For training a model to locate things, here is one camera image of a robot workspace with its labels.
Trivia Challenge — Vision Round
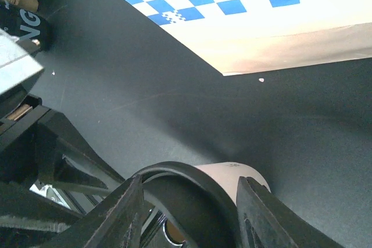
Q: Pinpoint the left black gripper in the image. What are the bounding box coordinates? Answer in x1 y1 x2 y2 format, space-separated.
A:
1 95 125 233

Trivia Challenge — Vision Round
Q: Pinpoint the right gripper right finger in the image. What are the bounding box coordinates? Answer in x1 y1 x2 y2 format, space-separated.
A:
237 177 341 248

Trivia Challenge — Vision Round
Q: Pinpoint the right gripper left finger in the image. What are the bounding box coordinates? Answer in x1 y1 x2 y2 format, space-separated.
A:
42 175 144 247

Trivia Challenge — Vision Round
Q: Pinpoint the blue checkered paper bag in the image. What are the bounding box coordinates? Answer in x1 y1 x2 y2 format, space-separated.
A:
125 0 371 76

